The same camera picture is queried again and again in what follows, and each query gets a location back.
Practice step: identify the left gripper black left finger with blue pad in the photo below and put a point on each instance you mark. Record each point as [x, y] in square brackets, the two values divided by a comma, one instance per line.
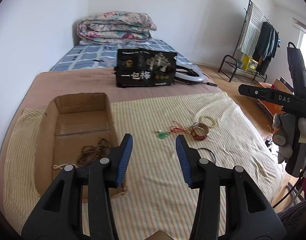
[58, 213]

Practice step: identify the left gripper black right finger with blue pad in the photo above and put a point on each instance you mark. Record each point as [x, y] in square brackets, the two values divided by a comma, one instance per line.
[230, 205]

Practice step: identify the gloved right hand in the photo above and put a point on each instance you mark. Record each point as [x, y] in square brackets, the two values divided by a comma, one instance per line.
[290, 137]

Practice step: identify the black clothes rack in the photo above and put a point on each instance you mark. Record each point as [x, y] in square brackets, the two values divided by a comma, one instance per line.
[231, 65]

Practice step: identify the yellow storage box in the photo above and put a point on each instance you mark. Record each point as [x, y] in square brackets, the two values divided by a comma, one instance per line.
[249, 64]

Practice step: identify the hanging dark clothes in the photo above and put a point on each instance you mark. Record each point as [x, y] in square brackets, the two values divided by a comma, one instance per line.
[266, 47]

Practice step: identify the open cardboard box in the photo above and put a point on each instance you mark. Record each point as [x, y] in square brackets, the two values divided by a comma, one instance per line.
[71, 124]

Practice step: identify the striped yellow blanket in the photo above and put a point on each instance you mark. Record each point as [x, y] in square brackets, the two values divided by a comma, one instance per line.
[157, 197]

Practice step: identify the red brown bangle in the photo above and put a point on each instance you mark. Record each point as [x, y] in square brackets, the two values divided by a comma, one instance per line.
[199, 131]

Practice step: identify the brown bed cover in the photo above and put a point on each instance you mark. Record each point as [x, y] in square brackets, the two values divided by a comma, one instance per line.
[48, 85]

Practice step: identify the blue checkered bed sheet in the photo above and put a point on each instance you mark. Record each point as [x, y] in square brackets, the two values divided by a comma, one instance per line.
[94, 56]

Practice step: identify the black printed gift bag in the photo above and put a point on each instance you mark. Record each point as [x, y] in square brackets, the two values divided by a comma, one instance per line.
[144, 68]

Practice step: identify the folded floral quilt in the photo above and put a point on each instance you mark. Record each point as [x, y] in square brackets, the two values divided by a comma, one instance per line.
[116, 27]

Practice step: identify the red string green pendant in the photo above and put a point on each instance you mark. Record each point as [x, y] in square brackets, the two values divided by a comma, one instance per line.
[174, 129]

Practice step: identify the white ring light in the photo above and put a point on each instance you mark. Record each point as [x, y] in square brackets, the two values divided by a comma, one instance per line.
[189, 74]

